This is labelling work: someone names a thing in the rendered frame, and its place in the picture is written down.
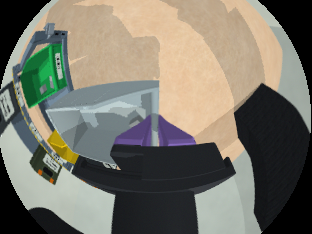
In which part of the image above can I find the black tool case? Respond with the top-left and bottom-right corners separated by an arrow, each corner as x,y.
71,155 -> 117,178

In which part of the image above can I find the grey bin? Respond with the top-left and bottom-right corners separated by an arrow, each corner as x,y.
45,80 -> 159,166

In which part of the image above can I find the dark grey tool case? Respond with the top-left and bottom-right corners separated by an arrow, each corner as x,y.
0,81 -> 21,136

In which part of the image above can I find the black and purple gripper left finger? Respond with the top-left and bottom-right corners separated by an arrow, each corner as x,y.
113,115 -> 152,146

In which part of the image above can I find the yellow open bin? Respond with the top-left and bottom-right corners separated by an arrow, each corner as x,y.
47,129 -> 79,164

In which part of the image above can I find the dark green hard case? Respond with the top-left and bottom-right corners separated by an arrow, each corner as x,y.
29,144 -> 62,185

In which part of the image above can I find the green open bin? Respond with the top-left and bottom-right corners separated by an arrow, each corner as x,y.
20,44 -> 67,108

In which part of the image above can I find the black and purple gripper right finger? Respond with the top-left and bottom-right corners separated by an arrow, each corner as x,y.
158,115 -> 196,146

